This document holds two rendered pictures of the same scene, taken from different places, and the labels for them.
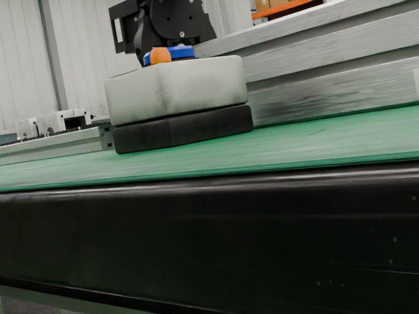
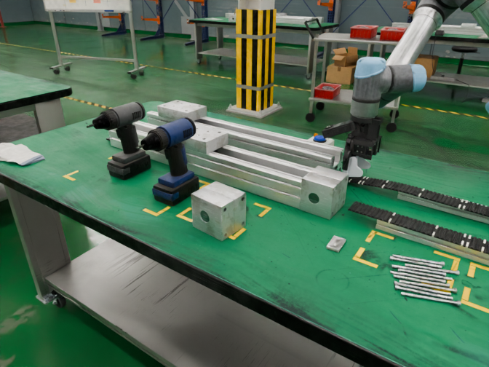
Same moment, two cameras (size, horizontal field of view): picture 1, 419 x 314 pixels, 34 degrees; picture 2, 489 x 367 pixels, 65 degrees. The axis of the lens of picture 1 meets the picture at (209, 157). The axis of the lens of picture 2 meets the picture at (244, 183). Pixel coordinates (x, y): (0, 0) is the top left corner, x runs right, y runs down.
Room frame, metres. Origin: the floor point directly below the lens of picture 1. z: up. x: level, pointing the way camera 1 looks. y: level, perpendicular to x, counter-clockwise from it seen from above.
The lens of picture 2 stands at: (1.69, -0.60, 1.32)
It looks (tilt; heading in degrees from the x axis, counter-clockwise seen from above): 27 degrees down; 163
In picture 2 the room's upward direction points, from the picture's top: straight up
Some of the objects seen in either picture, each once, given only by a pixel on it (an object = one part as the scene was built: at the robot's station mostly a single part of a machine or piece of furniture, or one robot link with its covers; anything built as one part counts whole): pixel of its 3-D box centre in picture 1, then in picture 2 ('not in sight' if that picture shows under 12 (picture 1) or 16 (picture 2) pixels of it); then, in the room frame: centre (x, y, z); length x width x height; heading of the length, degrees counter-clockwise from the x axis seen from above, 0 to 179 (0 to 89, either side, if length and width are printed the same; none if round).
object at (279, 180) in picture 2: not in sight; (199, 155); (0.52, -0.41, 0.82); 0.80 x 0.10 x 0.09; 38
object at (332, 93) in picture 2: not in sight; (354, 73); (-1.97, 1.70, 0.50); 1.03 x 0.55 x 1.01; 51
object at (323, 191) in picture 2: not in sight; (325, 190); (0.86, -0.12, 0.83); 0.12 x 0.09 x 0.10; 128
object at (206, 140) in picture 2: not in sight; (198, 141); (0.52, -0.41, 0.87); 0.16 x 0.11 x 0.07; 38
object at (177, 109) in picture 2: not in sight; (182, 113); (0.21, -0.41, 0.87); 0.16 x 0.11 x 0.07; 38
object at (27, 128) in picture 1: (37, 137); not in sight; (1.78, 0.42, 0.83); 0.11 x 0.10 x 0.10; 125
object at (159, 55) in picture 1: (159, 55); not in sight; (0.50, 0.02, 0.85); 0.01 x 0.01 x 0.01
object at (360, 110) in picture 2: not in sight; (364, 108); (0.77, 0.03, 1.02); 0.08 x 0.08 x 0.05
